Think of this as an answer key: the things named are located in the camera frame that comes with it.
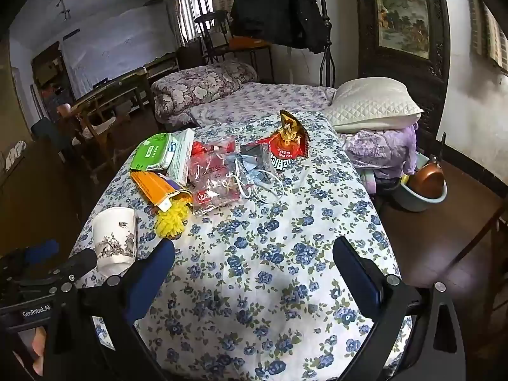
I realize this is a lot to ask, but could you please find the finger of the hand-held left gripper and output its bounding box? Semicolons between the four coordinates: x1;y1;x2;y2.
19;239;60;263
48;248;98;283

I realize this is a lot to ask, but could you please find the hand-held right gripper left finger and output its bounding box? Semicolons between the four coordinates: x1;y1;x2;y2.
48;239;176;381

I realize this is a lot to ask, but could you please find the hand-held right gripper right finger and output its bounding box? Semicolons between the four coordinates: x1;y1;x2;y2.
332;236;467;381

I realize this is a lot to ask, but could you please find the orange packet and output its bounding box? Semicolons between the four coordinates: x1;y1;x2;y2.
130;170;193;213

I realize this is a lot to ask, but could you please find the white paper packet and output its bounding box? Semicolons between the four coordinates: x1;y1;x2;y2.
166;128;196;187

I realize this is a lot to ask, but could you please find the green tissue packet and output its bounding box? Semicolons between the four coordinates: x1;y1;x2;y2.
130;133;179;173

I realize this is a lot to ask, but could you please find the blue face mask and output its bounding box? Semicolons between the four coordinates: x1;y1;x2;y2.
234;143;284;206

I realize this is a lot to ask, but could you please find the person's left hand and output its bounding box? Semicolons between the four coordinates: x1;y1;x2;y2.
14;325;46;378

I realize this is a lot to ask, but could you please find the white ink-print paper cup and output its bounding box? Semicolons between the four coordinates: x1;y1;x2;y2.
92;207;137;277

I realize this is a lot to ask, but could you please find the light blue plastic basin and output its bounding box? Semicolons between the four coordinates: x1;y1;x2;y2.
395;151;448;212

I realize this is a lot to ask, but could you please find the blue floral bed sheet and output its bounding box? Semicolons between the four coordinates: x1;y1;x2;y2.
69;111;402;381

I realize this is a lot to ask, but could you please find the copper pot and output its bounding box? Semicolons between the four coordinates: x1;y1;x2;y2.
409;157;445;200

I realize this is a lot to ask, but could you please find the brown wooden chair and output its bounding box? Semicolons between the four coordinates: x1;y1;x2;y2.
444;183;508;298

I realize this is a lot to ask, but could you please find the purple folded quilt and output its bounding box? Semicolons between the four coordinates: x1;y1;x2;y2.
339;123;420;180

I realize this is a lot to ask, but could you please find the light wooden armchair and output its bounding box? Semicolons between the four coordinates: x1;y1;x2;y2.
59;103;122;185

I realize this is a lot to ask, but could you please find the red snack bag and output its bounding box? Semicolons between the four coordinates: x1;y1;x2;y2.
254;109;310;172

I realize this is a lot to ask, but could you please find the dark wooden cabinet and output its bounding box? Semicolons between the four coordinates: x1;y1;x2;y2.
30;42;77;122

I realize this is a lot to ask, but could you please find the white quilted pillow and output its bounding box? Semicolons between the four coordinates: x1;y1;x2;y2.
325;77;424;132

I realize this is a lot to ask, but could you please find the long wooden desk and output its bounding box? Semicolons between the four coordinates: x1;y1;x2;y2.
71;67;150;128

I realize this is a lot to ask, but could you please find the rolled floral quilt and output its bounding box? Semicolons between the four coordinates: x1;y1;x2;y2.
151;61;258;126

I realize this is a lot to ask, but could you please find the purple floral mattress sheet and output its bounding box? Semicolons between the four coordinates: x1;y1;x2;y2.
190;83;337;128

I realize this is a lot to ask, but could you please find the black metal coat stand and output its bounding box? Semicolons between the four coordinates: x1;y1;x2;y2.
317;0;339;88

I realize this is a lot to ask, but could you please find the dark side table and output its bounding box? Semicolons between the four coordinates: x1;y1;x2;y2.
228;42;275;85

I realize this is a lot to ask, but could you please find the dark wooden chair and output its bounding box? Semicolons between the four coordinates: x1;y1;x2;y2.
194;11;236;65

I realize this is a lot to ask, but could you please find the framed landscape painting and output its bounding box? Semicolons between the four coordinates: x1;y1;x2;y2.
353;0;452;151

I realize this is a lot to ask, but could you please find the window with metal bars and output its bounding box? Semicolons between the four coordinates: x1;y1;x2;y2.
180;0;218;42

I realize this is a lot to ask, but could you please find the curtained window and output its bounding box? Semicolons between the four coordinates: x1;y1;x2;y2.
464;0;508;74

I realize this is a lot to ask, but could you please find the black coat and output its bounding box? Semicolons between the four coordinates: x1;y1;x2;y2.
230;0;328;54

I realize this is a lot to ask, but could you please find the white plastic wall sheet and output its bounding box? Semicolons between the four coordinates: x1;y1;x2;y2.
59;0;179;97

